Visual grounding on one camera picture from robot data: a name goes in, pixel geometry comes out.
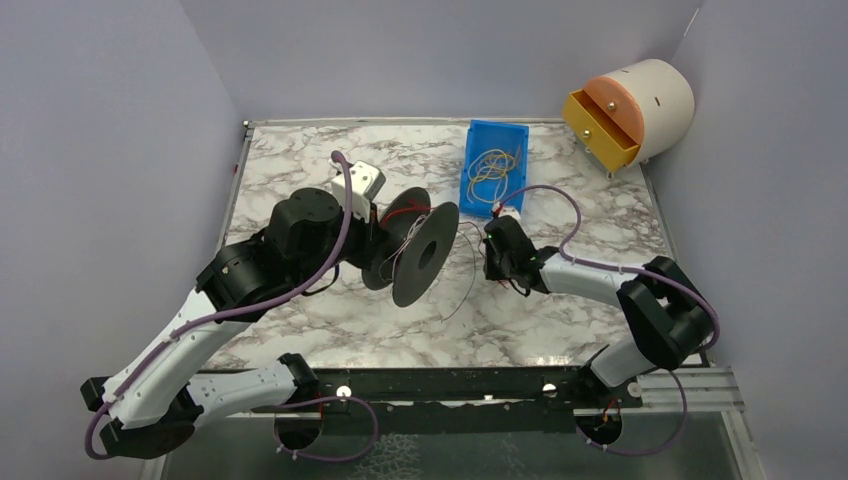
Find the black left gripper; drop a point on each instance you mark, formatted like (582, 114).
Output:
(370, 241)

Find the round cream drawer cabinet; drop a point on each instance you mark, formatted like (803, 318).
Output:
(629, 115)

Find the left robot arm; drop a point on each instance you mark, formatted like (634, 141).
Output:
(163, 397)

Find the dark grey perforated spool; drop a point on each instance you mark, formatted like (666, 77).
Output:
(421, 236)

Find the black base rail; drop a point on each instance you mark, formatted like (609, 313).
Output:
(336, 401)

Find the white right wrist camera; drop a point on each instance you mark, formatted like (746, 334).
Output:
(500, 210)

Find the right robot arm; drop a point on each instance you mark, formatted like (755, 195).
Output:
(667, 317)

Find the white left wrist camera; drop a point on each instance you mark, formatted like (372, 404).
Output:
(367, 181)

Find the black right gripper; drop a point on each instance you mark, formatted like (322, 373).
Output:
(499, 240)

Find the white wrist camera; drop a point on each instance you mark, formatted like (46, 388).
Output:
(500, 210)
(367, 181)

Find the blue plastic bin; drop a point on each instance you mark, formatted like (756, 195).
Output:
(495, 167)

